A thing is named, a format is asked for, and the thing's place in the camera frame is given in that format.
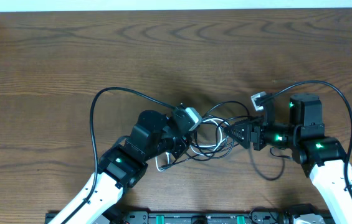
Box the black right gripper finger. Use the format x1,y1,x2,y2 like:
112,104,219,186
238,116,263,124
224,123,252,149

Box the white cable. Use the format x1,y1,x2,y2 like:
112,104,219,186
155,116,228,172

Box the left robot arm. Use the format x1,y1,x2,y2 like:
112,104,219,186
51,108,202,223

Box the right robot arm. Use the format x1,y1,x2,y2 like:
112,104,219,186
224,92,352,223

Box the left camera black cable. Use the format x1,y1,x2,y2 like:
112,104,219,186
60,86,183,224

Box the camera black cable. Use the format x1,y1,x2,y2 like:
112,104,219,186
261,80,352,224
60,86,183,224

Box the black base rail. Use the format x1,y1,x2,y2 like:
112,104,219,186
44,203,335,224

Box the right camera black cable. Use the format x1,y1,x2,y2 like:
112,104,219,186
261,80,352,224

